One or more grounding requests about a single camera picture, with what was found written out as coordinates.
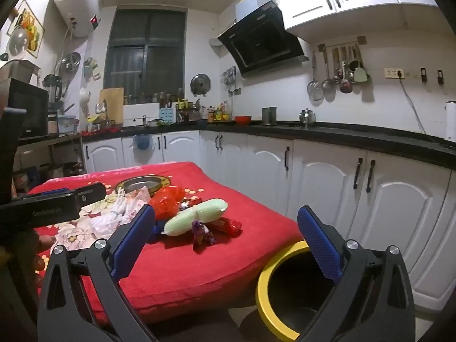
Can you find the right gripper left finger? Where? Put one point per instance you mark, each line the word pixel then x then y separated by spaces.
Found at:
pixel 65 313

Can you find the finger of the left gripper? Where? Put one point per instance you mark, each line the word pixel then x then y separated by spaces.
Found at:
pixel 54 192

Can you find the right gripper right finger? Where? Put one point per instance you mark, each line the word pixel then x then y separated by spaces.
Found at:
pixel 372 298

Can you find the red plastic bag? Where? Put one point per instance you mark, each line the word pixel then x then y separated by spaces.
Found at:
pixel 166 202

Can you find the light green foam sleeve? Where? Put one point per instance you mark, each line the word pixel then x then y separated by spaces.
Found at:
pixel 204 212

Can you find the purple snack wrapper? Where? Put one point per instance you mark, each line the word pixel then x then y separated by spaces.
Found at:
pixel 201 234

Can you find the red cylindrical can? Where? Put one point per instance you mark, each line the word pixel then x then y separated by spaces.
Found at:
pixel 226 226

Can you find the yellow rimmed trash bin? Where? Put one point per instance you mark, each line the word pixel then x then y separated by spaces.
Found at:
pixel 291 289

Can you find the dark kitchen window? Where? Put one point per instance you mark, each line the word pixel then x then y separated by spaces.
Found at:
pixel 146 55

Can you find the person left hand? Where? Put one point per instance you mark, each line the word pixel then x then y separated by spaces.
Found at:
pixel 30 260

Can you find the round metal gold-rimmed tray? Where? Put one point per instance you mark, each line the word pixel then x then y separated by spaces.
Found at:
pixel 152 182

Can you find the white lower cabinets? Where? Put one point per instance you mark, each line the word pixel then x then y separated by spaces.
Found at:
pixel 379 189

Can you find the wooden cutting board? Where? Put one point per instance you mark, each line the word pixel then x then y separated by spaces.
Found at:
pixel 114 98

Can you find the black blender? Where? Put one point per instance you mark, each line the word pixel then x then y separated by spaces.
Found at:
pixel 54 87

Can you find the black microwave oven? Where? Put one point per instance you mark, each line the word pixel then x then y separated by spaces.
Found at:
pixel 20 95

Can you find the red floral table cloth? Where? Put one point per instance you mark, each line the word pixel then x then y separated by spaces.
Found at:
pixel 170 278

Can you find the hanging pot lid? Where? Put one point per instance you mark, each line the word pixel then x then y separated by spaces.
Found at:
pixel 200 84

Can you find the red bowl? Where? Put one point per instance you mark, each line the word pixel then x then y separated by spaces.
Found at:
pixel 243 120

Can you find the white water heater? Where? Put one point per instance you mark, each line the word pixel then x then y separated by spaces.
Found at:
pixel 81 16

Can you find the steel kettle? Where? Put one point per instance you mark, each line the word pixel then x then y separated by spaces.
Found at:
pixel 307 117

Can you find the white electric kettle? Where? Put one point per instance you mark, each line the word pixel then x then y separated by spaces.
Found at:
pixel 450 123

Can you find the grey canister pair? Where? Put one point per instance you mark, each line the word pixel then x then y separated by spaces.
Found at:
pixel 269 116

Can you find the black range hood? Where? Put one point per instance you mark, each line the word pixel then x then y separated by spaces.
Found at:
pixel 258 41

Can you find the fruit picture frame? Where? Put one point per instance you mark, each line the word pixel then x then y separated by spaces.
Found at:
pixel 28 27

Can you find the wall power socket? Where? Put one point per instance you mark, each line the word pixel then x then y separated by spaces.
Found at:
pixel 394 73

